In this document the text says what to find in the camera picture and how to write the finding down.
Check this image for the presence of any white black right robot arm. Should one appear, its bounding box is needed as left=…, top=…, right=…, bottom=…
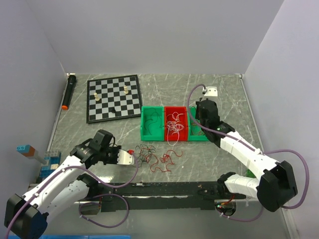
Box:
left=195, top=99, right=298, bottom=212

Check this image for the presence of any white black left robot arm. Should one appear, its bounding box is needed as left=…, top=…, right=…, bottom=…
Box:
left=4, top=129, right=134, bottom=239

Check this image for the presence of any blue white lego block stack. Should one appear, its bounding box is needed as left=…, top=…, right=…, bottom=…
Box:
left=36, top=150, right=61, bottom=183

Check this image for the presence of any black white chessboard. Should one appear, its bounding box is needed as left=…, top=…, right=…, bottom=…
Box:
left=86, top=75, right=143, bottom=124

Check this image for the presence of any cream chess pawn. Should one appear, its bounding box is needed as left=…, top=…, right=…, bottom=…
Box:
left=124, top=85, right=129, bottom=95
left=94, top=93, right=100, bottom=102

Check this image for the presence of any small green clip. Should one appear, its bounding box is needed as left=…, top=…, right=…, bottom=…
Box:
left=246, top=169, right=256, bottom=178

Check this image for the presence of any blue brown block tower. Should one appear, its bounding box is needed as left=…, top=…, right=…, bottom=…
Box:
left=16, top=144, right=47, bottom=165

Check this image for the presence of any black marker orange cap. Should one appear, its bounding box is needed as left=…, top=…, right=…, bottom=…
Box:
left=61, top=75, right=77, bottom=110

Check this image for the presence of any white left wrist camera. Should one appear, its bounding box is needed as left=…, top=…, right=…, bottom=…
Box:
left=117, top=149, right=135, bottom=165

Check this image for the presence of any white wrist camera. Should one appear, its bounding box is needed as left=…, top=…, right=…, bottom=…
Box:
left=202, top=86, right=218, bottom=98
left=117, top=149, right=135, bottom=165

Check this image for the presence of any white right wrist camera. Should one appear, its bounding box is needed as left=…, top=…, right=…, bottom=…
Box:
left=202, top=86, right=218, bottom=98

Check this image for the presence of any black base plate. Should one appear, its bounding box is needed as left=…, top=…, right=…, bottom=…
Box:
left=79, top=181, right=246, bottom=212

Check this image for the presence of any aluminium rail frame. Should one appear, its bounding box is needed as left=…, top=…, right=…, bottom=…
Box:
left=14, top=180, right=300, bottom=236

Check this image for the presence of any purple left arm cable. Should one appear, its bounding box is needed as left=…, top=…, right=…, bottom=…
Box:
left=3, top=153, right=139, bottom=239

